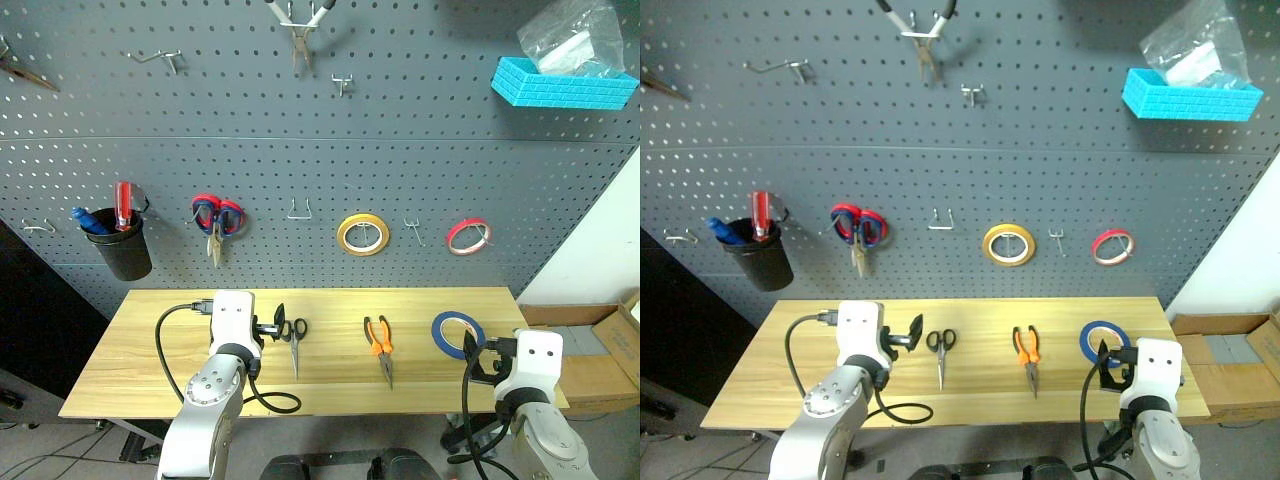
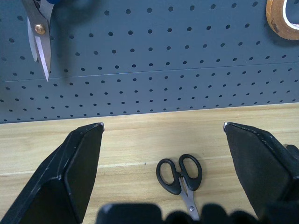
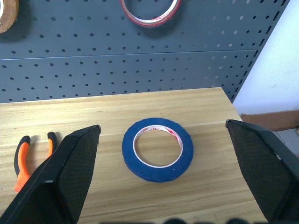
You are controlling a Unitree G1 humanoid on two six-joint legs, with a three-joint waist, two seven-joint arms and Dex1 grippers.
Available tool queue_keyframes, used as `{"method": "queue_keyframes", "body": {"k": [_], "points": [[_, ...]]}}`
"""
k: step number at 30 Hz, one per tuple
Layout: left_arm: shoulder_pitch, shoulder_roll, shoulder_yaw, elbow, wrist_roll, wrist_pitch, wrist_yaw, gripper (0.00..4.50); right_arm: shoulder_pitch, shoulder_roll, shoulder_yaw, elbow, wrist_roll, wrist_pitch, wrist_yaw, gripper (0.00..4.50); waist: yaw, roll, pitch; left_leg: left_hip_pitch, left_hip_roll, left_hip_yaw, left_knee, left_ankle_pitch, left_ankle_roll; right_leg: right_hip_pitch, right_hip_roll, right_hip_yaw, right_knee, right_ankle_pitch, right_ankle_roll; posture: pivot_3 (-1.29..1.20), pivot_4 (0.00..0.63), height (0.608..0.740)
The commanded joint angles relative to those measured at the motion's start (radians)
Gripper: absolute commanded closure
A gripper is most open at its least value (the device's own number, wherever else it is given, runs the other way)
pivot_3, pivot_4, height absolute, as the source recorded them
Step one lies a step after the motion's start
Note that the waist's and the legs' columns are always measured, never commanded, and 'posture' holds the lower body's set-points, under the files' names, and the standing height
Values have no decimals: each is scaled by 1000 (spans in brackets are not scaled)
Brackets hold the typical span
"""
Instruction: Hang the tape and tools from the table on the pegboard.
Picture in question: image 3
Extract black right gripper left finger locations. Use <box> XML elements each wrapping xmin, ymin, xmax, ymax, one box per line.
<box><xmin>0</xmin><ymin>125</ymin><xmax>102</xmax><ymax>224</ymax></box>

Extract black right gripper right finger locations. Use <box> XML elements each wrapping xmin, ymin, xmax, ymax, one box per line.
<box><xmin>225</xmin><ymin>119</ymin><xmax>299</xmax><ymax>224</ymax></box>

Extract orange-black needle-nose pliers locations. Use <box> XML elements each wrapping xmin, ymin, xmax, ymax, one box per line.
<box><xmin>14</xmin><ymin>132</ymin><xmax>58</xmax><ymax>193</ymax></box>

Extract blue tape roll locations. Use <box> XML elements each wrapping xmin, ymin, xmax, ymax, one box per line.
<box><xmin>121</xmin><ymin>117</ymin><xmax>194</xmax><ymax>183</ymax></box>

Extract grey perforated pegboard panel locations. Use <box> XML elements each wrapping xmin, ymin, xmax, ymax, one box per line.
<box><xmin>0</xmin><ymin>0</ymin><xmax>290</xmax><ymax>104</ymax></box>

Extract brown tape roll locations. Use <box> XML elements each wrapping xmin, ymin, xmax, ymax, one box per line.
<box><xmin>0</xmin><ymin>0</ymin><xmax>20</xmax><ymax>34</ymax></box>

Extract red tape roll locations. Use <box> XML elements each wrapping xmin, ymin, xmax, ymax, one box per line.
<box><xmin>119</xmin><ymin>0</ymin><xmax>183</xmax><ymax>28</ymax></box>

